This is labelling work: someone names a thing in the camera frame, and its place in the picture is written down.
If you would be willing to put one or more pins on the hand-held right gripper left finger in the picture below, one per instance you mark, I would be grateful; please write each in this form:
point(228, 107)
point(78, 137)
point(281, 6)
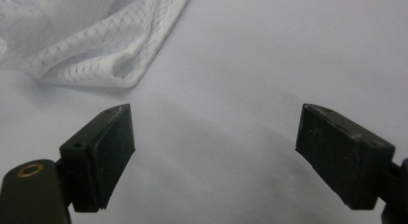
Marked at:
point(96, 160)

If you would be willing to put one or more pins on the white mesh laundry bag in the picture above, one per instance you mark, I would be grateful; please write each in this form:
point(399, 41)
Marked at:
point(80, 41)

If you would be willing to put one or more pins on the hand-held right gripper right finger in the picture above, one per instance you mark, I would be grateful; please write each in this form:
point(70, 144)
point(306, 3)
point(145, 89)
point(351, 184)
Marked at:
point(343, 160)

